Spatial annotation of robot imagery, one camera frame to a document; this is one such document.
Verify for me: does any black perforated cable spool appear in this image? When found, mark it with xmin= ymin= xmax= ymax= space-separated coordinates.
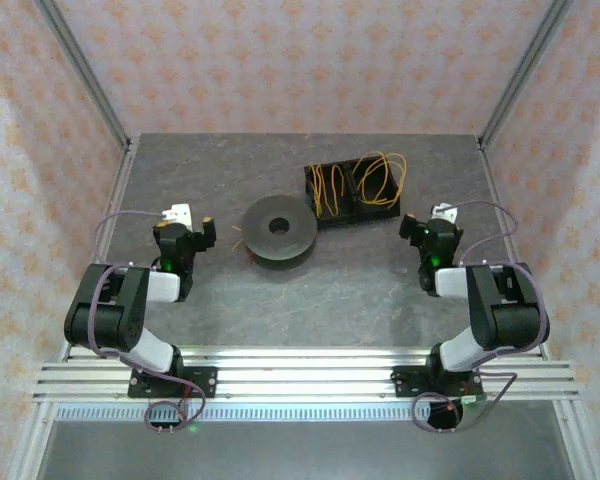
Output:
xmin=241 ymin=195 xmax=318 ymax=271

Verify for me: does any black two-compartment box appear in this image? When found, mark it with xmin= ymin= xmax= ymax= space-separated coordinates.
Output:
xmin=303 ymin=155 xmax=402 ymax=231

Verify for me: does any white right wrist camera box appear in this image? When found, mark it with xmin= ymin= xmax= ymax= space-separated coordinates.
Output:
xmin=429 ymin=202 xmax=459 ymax=224

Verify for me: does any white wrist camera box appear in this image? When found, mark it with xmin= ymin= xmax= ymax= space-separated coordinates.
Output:
xmin=429 ymin=202 xmax=459 ymax=224
xmin=160 ymin=202 xmax=194 ymax=226

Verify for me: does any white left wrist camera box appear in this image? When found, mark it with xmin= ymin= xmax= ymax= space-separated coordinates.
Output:
xmin=160 ymin=202 xmax=194 ymax=226

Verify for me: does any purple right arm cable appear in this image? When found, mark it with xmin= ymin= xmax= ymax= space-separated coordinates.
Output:
xmin=410 ymin=199 xmax=552 ymax=434

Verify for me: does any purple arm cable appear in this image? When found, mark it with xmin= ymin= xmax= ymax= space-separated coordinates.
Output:
xmin=87 ymin=209 xmax=207 ymax=434
xmin=410 ymin=199 xmax=552 ymax=434

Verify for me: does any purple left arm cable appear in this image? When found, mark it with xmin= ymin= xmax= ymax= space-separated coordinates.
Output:
xmin=87 ymin=209 xmax=207 ymax=434

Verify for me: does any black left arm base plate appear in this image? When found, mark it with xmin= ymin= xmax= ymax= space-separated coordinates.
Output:
xmin=128 ymin=366 xmax=219 ymax=400

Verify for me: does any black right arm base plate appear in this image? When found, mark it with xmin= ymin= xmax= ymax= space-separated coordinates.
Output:
xmin=392 ymin=366 xmax=484 ymax=399

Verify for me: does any aluminium mounting rail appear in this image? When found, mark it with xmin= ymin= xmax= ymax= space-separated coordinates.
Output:
xmin=32 ymin=344 xmax=581 ymax=404

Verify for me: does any aluminium corner post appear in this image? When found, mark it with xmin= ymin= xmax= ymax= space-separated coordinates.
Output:
xmin=33 ymin=0 xmax=134 ymax=151
xmin=477 ymin=0 xmax=576 ymax=149

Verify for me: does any white slotted cable duct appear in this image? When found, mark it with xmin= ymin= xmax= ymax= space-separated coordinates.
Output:
xmin=52 ymin=403 xmax=431 ymax=422

